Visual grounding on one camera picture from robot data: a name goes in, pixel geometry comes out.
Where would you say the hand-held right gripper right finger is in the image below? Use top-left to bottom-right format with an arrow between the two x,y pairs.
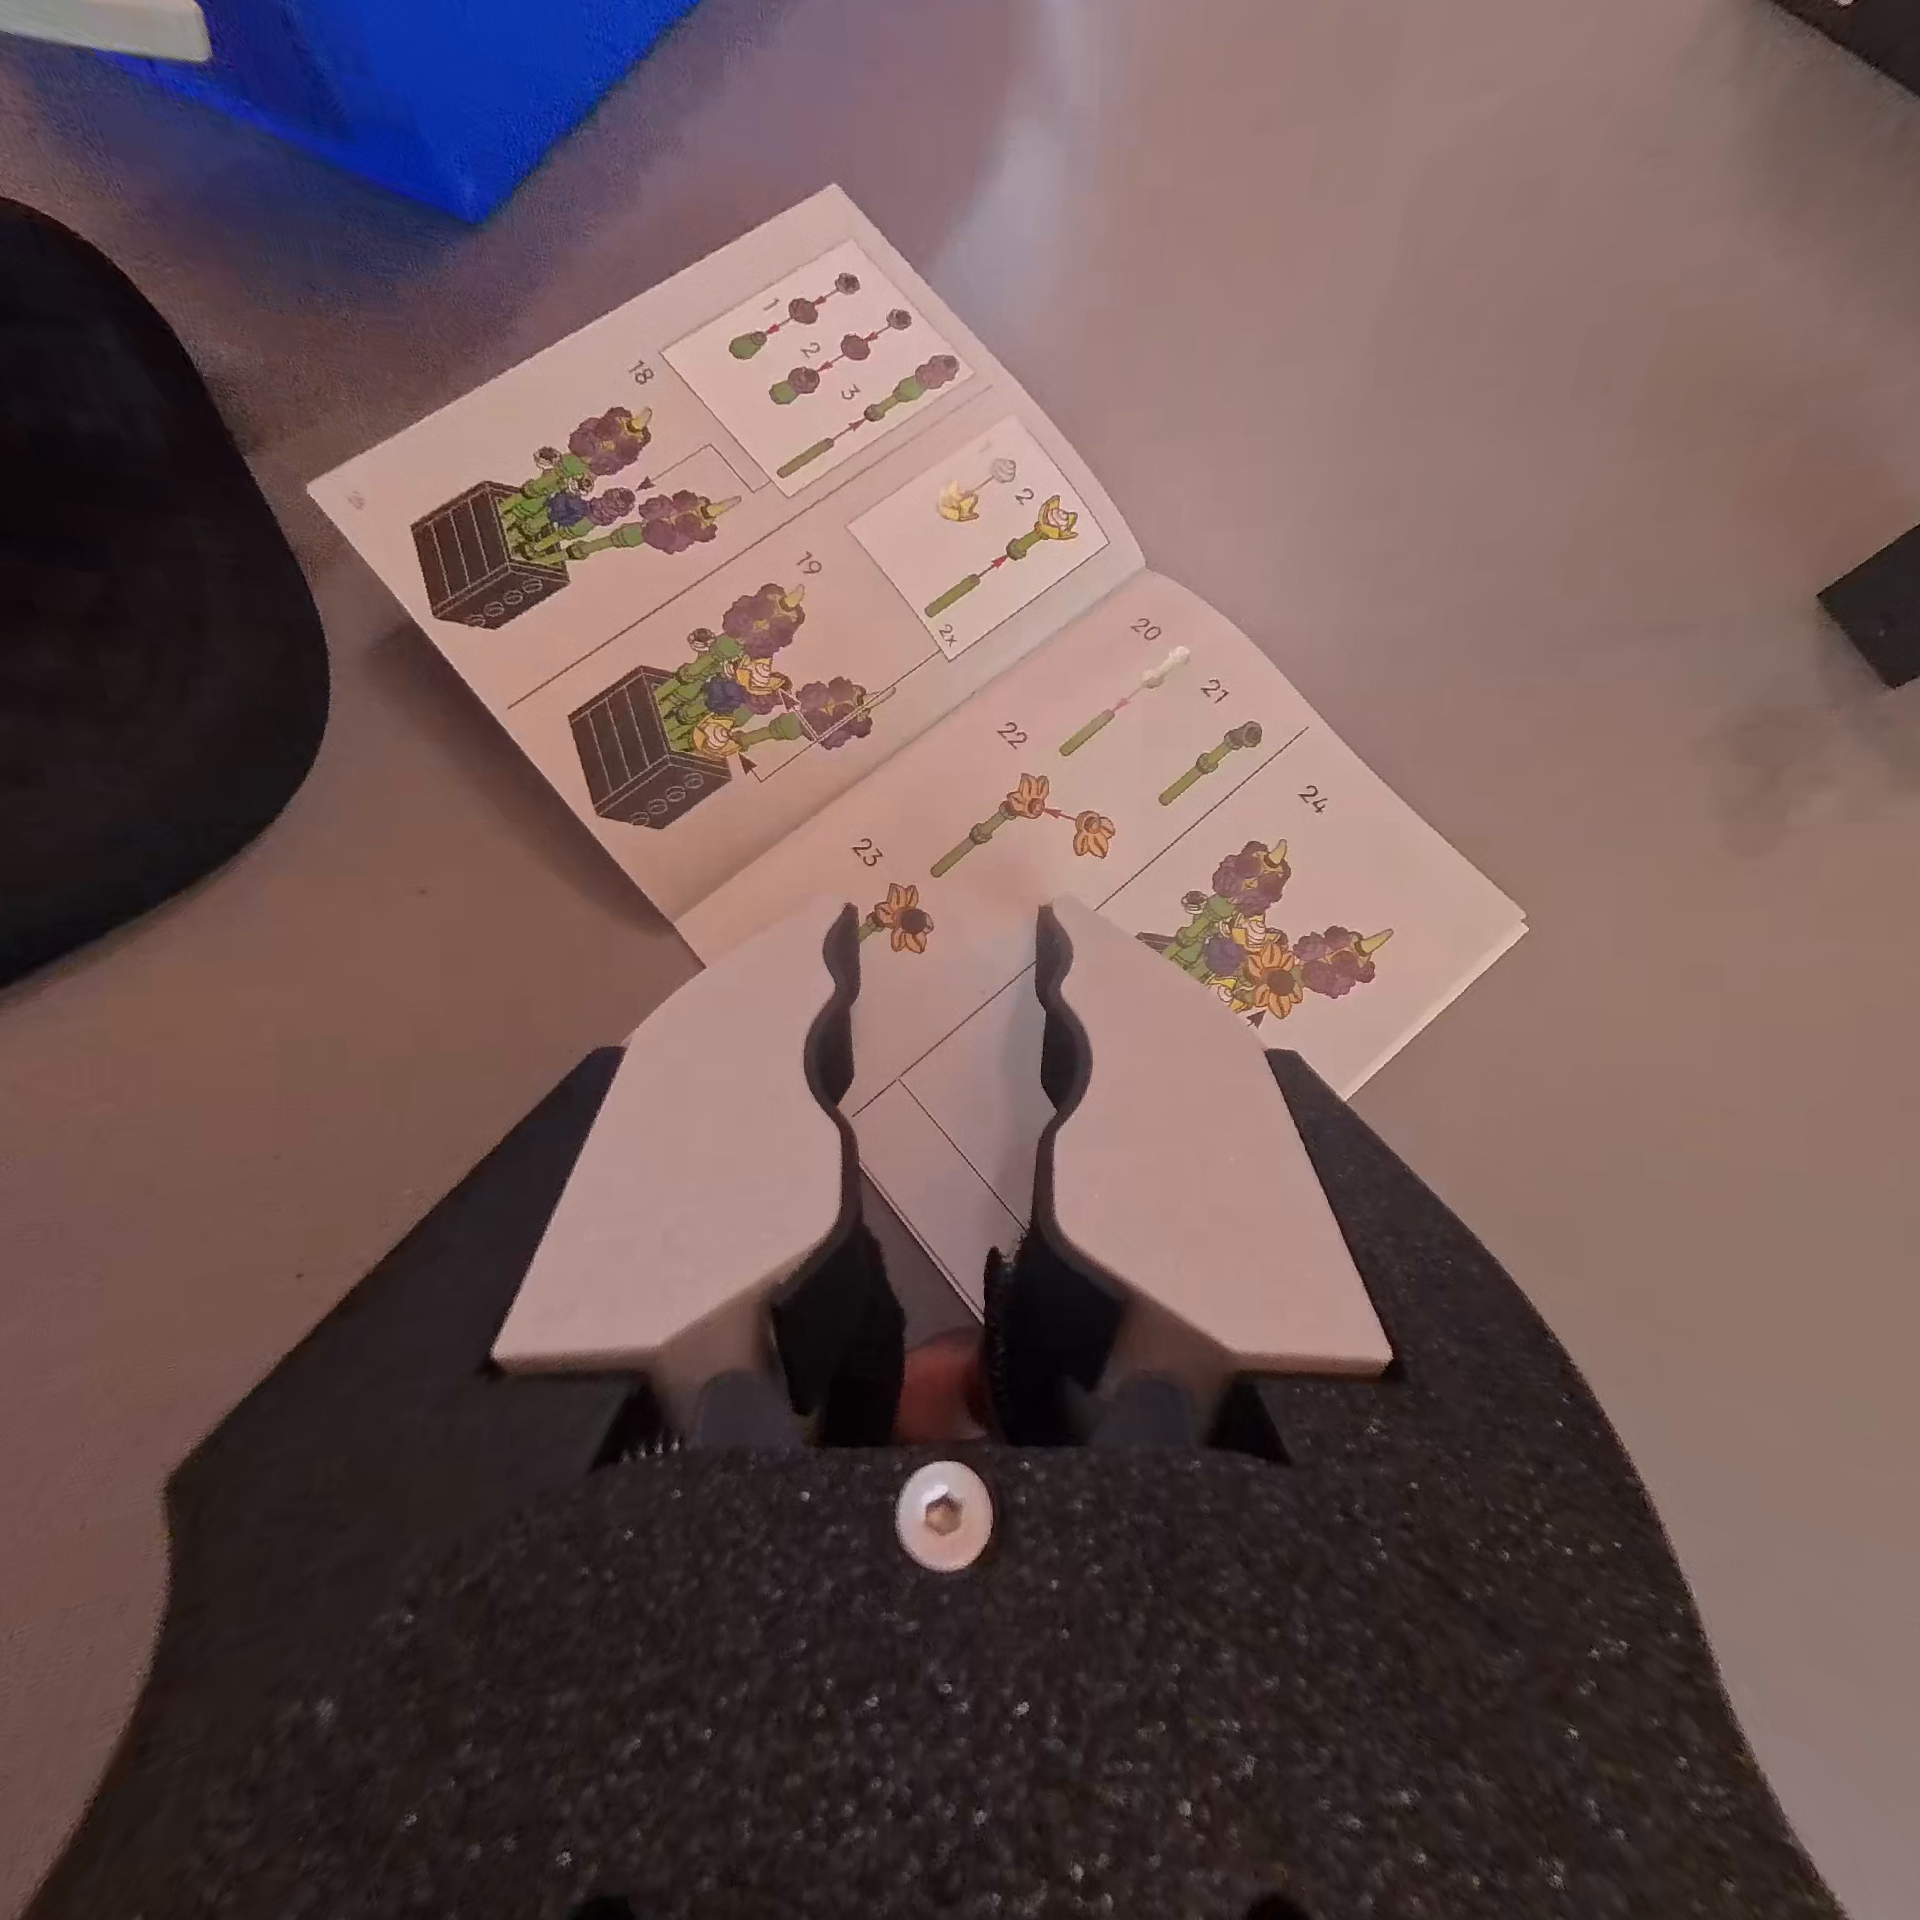
986,891 -> 1400,1450

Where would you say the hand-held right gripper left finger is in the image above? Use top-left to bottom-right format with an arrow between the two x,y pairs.
490,896 -> 903,1450

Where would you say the blue plastic bin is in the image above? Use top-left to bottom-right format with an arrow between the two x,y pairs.
120,0 -> 706,227

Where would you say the lego instruction booklet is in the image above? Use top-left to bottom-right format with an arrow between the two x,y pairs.
307,187 -> 1528,1338

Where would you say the black textured pad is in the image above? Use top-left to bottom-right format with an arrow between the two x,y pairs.
0,196 -> 331,993

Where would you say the small black object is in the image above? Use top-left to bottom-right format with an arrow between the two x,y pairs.
1815,525 -> 1920,693

